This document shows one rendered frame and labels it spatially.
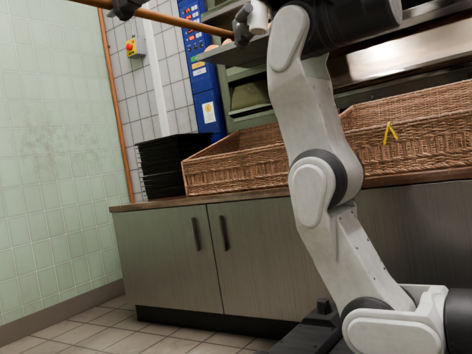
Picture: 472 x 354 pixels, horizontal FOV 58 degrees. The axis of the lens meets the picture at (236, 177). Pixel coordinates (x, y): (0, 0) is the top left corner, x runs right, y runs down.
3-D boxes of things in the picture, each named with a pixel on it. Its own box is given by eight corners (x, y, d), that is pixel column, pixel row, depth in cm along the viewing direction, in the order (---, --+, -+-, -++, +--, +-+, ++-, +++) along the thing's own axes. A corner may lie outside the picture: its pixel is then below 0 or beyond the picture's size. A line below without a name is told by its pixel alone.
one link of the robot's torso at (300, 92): (371, 199, 104) (345, 9, 102) (345, 212, 90) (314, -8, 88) (315, 202, 113) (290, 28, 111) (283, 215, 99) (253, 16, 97)
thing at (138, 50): (135, 59, 258) (133, 43, 258) (147, 55, 252) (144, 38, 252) (126, 57, 252) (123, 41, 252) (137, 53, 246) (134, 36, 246)
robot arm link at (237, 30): (253, 48, 170) (265, 38, 159) (230, 50, 167) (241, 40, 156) (248, 17, 170) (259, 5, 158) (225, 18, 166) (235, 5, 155)
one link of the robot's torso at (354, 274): (431, 328, 101) (359, 142, 105) (411, 369, 85) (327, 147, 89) (370, 335, 110) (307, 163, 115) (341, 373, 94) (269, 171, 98)
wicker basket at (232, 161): (246, 182, 218) (237, 129, 218) (351, 169, 186) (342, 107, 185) (183, 197, 179) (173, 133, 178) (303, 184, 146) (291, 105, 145)
